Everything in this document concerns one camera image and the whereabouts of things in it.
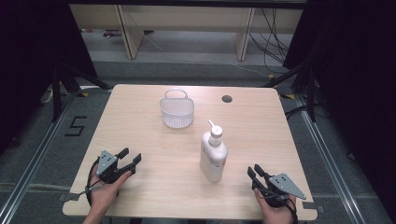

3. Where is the black curtain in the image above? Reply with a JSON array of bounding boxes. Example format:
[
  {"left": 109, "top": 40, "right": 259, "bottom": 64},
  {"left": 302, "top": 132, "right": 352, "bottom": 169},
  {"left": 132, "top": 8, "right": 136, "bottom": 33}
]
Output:
[
  {"left": 0, "top": 0, "right": 98, "bottom": 157},
  {"left": 282, "top": 0, "right": 396, "bottom": 222}
]

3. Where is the black metal stand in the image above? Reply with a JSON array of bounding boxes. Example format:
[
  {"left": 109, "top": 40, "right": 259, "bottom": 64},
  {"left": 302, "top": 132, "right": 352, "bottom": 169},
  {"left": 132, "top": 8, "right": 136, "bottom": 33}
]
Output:
[
  {"left": 50, "top": 61, "right": 114, "bottom": 123},
  {"left": 261, "top": 60, "right": 318, "bottom": 123}
]

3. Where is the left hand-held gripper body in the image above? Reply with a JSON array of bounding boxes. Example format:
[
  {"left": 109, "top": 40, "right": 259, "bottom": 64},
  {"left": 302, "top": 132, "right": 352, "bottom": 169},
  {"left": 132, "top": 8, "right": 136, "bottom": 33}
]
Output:
[{"left": 95, "top": 149, "right": 126, "bottom": 185}]

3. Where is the white plastic basket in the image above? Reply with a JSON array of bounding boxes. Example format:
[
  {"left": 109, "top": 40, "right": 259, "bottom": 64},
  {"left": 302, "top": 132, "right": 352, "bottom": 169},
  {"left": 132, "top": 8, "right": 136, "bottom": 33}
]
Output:
[{"left": 159, "top": 89, "right": 196, "bottom": 130}]

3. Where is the person's left hand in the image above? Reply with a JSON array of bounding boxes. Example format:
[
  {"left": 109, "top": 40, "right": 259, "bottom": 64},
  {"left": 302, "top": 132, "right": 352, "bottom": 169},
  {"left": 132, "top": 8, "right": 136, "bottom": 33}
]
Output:
[{"left": 89, "top": 165, "right": 133, "bottom": 217}]

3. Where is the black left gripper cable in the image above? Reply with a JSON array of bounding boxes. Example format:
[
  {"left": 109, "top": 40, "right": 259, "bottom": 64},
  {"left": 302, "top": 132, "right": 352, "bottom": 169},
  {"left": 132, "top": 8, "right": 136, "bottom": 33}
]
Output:
[{"left": 86, "top": 156, "right": 108, "bottom": 207}]

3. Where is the grey tape strip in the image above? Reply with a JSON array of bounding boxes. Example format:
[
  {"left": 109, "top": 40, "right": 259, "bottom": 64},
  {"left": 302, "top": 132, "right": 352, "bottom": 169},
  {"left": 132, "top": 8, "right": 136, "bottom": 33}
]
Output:
[
  {"left": 301, "top": 201, "right": 325, "bottom": 215},
  {"left": 58, "top": 192, "right": 81, "bottom": 203}
]

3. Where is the white pump bottle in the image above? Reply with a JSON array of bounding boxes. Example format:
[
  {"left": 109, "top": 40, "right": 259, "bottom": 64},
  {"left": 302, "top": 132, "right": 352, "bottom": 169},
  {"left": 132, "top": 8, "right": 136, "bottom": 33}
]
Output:
[{"left": 199, "top": 119, "right": 229, "bottom": 184}]

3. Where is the beige wooden desk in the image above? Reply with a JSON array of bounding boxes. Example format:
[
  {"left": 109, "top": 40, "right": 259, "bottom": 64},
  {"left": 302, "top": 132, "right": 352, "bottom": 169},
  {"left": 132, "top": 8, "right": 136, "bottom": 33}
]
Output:
[{"left": 68, "top": 3, "right": 304, "bottom": 62}]

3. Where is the bundle of black hanging cables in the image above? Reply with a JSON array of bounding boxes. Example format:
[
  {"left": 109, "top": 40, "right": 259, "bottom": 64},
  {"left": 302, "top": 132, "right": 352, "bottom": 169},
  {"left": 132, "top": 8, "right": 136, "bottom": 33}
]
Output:
[{"left": 247, "top": 7, "right": 294, "bottom": 75}]

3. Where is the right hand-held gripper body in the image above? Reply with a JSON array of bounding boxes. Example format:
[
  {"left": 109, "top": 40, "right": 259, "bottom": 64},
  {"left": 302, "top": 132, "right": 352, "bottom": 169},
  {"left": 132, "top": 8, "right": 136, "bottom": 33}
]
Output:
[{"left": 254, "top": 173, "right": 307, "bottom": 208}]

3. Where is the aluminium floor rail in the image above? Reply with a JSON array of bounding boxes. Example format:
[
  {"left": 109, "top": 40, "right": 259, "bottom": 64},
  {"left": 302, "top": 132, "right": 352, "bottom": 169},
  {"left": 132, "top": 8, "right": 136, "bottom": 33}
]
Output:
[
  {"left": 293, "top": 92, "right": 369, "bottom": 224},
  {"left": 0, "top": 91, "right": 78, "bottom": 224}
]

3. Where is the thin white floor cable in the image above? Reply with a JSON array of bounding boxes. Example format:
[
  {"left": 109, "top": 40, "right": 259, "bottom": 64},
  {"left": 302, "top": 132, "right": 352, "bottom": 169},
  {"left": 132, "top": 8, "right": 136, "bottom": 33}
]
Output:
[{"left": 136, "top": 31, "right": 276, "bottom": 79}]

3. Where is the person's right hand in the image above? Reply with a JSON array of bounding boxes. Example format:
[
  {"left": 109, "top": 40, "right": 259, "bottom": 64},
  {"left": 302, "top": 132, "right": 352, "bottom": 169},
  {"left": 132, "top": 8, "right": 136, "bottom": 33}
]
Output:
[{"left": 253, "top": 188, "right": 297, "bottom": 224}]

